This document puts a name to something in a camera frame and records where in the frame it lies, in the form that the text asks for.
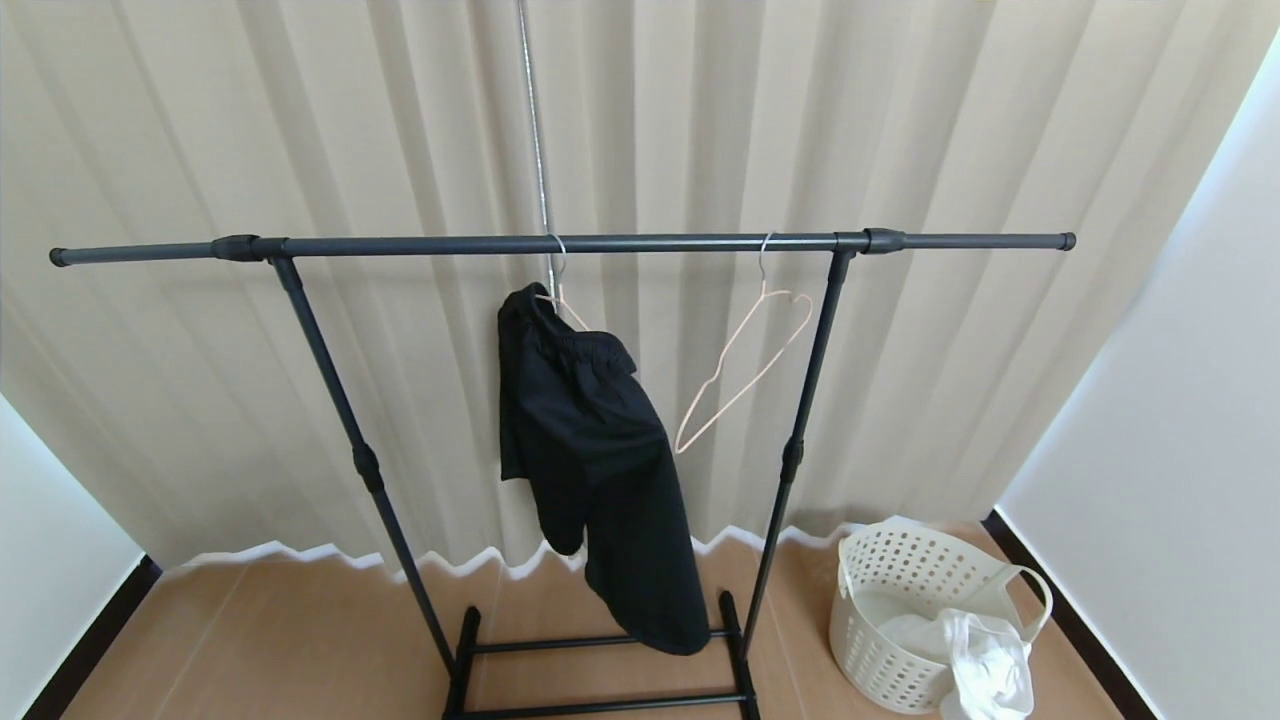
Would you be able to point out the white garment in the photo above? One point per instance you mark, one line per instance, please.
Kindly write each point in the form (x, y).
(990, 660)

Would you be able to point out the pink clothes hanger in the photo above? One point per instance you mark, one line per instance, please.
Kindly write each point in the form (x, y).
(560, 295)
(762, 300)

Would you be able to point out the white laundry basket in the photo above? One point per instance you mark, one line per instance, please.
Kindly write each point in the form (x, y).
(900, 570)

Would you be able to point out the beige curtain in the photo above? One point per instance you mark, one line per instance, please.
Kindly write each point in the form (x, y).
(300, 120)

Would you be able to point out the black clothes rack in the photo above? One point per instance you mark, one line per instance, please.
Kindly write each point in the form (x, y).
(700, 243)

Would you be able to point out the black shorts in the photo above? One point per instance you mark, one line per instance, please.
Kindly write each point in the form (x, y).
(600, 450)

